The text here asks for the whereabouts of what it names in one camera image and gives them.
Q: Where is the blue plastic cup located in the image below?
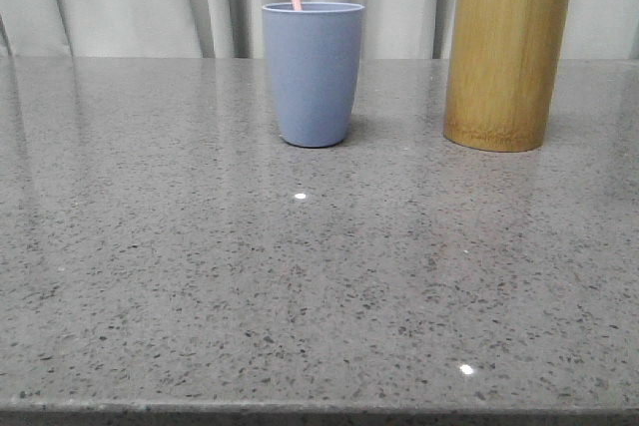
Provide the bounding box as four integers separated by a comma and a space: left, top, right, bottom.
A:
262, 2, 364, 148

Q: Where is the bamboo chopstick holder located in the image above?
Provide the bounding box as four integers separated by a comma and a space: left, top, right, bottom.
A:
443, 0, 569, 153

